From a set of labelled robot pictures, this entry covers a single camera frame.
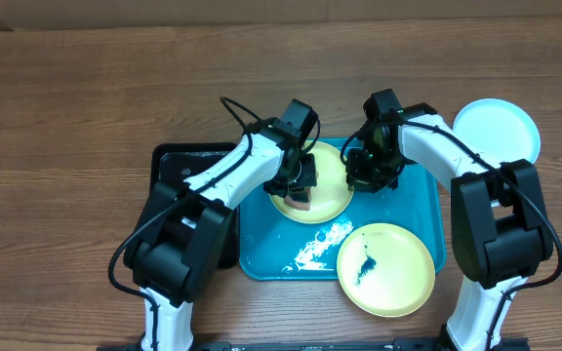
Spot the pink green sponge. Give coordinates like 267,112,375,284
284,190,311,211

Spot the yellow plate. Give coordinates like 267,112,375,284
337,223,435,318
270,141,353,224

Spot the light blue plate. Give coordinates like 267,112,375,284
453,98,542,164

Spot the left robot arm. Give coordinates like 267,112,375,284
108,99,320,350

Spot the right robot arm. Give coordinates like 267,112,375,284
341,89,562,351

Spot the teal plastic tray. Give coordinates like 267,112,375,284
239,138,446,281

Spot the black water tray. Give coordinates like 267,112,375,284
149,142,240,269

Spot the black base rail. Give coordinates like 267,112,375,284
96,337,531,351

